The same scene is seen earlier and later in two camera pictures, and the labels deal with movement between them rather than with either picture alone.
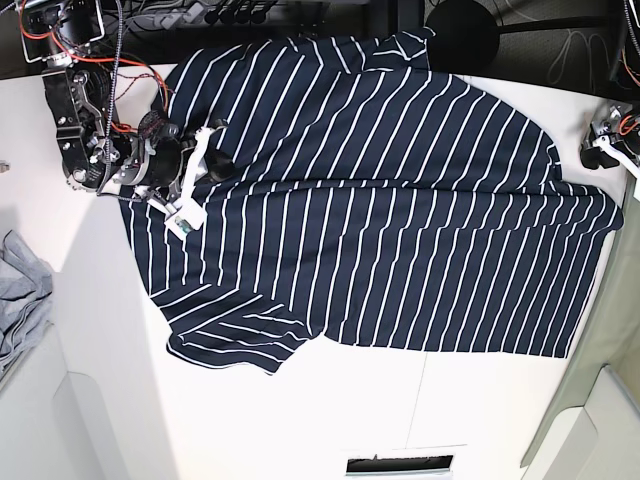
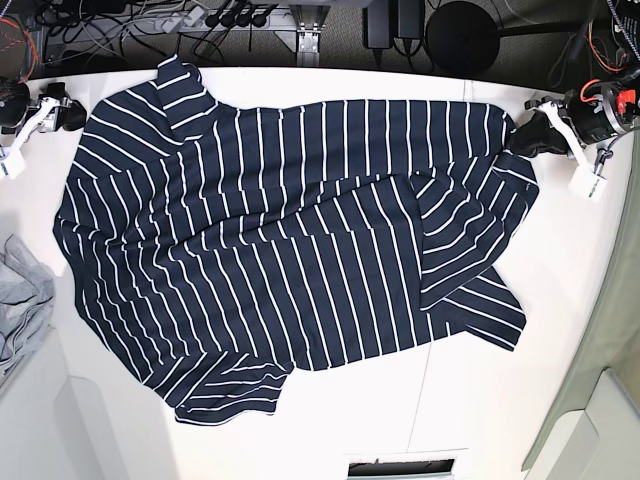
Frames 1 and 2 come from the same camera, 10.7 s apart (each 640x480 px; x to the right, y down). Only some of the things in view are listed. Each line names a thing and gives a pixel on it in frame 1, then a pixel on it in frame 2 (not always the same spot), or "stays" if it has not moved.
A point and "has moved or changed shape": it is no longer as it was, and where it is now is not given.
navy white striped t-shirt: [372, 200] has moved or changed shape
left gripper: [163, 164] -> [73, 117]
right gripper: [620, 121] -> [581, 107]
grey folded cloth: [25, 292] stays
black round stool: [466, 39] stays
